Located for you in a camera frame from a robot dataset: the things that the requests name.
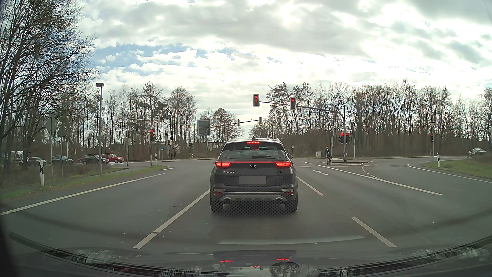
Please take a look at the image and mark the dark grey suv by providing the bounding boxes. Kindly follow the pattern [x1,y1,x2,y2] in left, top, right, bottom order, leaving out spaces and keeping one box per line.
[209,136,299,214]

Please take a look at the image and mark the large direction sign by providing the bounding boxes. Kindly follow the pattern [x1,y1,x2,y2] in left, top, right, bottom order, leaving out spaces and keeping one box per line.
[197,119,211,159]

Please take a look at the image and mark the wood of bare trees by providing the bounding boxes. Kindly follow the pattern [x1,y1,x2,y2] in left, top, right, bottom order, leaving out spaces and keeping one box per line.
[46,81,244,161]
[250,79,492,157]

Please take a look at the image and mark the road markings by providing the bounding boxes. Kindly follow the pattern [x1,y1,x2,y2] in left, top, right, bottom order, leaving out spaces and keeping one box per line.
[0,160,492,249]

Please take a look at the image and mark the kerbed traffic island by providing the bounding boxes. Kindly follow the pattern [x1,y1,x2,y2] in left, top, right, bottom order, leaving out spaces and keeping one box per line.
[331,158,373,167]

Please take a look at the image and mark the grey asphalt road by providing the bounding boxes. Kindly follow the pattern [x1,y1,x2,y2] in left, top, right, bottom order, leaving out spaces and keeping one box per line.
[0,155,492,266]

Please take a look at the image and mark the car's own bonnet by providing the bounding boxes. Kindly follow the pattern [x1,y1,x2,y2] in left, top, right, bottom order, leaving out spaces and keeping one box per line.
[8,231,492,277]

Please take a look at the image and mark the traffic light with sign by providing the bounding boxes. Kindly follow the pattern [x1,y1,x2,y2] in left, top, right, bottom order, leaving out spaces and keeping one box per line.
[428,121,437,162]

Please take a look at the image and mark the grass verge with bushes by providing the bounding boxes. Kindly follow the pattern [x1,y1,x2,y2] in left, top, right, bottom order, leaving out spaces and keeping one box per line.
[421,153,492,181]

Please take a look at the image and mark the large bare tree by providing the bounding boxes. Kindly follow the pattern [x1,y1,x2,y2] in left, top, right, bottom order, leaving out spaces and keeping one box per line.
[0,0,97,174]

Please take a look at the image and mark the traffic light on post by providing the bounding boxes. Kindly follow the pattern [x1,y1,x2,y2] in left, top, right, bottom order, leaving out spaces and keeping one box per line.
[149,128,156,167]

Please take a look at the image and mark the tall lamp post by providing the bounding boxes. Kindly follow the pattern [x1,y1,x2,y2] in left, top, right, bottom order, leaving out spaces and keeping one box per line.
[95,82,105,177]

